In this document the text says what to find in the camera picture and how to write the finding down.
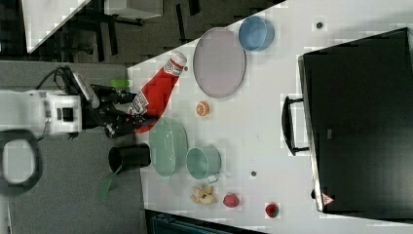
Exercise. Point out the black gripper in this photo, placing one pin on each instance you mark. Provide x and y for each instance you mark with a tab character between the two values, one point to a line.
94	99

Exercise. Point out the green mug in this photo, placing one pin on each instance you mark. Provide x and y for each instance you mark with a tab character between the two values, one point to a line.
202	162

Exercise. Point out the plush peeled banana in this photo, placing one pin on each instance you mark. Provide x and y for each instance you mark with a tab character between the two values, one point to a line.
203	195

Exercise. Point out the blue cup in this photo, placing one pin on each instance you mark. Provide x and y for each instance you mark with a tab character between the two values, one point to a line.
256	34

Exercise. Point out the red plush strawberry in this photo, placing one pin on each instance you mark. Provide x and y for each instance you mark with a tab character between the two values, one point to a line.
231	200

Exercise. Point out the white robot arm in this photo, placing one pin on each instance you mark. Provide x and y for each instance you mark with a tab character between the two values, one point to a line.
70	108

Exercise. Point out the lilac round plate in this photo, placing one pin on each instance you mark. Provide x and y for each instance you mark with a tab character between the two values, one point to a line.
219	63

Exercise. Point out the red plush ketchup bottle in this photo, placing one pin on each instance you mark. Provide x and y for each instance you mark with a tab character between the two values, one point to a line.
151	101

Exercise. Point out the plush orange slice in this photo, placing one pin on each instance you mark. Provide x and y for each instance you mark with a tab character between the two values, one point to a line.
202	108

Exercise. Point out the green perforated colander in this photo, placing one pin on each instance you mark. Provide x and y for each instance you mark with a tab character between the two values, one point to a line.
168	146

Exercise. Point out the green slotted spatula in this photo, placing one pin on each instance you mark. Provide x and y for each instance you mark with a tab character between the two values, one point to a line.
106	184

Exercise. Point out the black toaster oven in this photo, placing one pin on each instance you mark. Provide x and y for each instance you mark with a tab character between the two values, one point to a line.
357	99

